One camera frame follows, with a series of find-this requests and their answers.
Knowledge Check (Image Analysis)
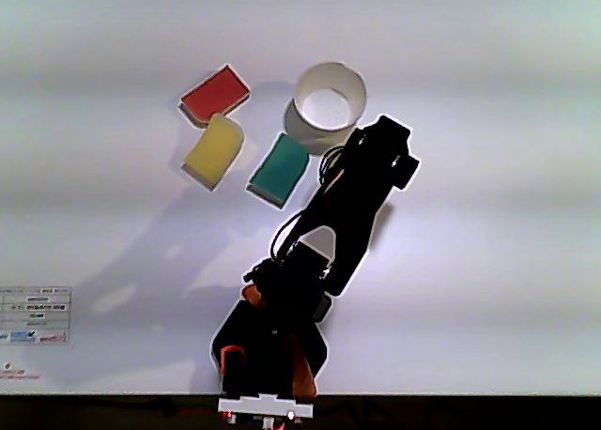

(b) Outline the white paper cup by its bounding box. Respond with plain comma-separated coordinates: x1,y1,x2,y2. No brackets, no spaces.
283,61,368,157

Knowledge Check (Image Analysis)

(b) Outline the green sponge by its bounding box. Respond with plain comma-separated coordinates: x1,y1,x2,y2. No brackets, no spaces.
245,131,311,210

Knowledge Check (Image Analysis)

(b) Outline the yellow sponge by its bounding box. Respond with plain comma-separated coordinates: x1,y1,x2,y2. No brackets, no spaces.
180,113,246,192

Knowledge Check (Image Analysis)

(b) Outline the red sponge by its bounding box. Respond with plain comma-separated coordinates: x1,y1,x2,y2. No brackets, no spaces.
177,63,253,130

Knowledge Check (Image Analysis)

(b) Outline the black and orange clamp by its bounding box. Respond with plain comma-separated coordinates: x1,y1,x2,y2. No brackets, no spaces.
219,344,246,396

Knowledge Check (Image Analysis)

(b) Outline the printed label sticker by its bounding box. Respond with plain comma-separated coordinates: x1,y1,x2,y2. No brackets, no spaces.
0,285,73,346

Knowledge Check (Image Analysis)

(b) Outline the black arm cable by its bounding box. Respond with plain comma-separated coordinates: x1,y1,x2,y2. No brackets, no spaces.
270,144,347,262

